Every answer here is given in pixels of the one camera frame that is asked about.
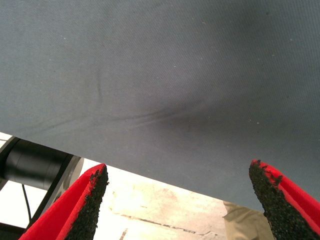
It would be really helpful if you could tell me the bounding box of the person's beige trouser leg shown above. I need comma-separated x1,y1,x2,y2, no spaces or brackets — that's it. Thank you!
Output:
223,199,275,240

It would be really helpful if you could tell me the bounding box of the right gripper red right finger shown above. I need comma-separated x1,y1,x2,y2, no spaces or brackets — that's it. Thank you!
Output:
248,159,320,240

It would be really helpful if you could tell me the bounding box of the thin black floor cable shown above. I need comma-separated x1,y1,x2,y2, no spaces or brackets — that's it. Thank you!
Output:
21,184,32,224

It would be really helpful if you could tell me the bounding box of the black frame with cylinder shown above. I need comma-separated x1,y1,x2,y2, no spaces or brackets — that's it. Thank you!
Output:
0,136,85,240

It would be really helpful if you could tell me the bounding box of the dark grey table cloth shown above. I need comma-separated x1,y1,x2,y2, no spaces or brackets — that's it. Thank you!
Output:
0,0,320,213

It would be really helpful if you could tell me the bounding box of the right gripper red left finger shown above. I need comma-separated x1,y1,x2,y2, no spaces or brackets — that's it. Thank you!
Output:
18,163,110,240

